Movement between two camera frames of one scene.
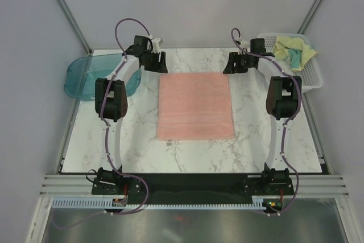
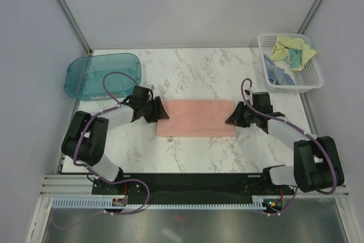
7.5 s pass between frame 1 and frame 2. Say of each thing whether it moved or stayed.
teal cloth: stayed
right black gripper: moved
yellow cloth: stayed
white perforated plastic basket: stayed
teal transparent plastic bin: stayed
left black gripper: moved
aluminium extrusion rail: stayed
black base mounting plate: stayed
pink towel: moved
